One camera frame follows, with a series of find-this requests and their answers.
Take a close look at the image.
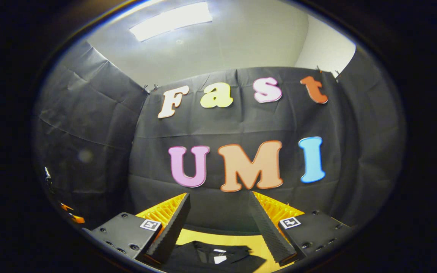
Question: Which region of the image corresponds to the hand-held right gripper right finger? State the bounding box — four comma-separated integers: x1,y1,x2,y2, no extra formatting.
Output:
248,191,355,267

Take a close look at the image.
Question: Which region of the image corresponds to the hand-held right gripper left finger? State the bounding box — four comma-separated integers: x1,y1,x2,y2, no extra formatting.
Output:
82,193,191,266

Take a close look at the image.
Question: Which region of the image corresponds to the black button shirt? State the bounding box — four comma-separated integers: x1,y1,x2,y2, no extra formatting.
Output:
162,241,267,273

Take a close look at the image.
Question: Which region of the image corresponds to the black backdrop cloth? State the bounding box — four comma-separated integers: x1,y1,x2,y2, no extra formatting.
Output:
33,40,407,232

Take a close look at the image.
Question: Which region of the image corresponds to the ceiling light panel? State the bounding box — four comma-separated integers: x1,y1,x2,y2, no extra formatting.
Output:
129,2,213,42

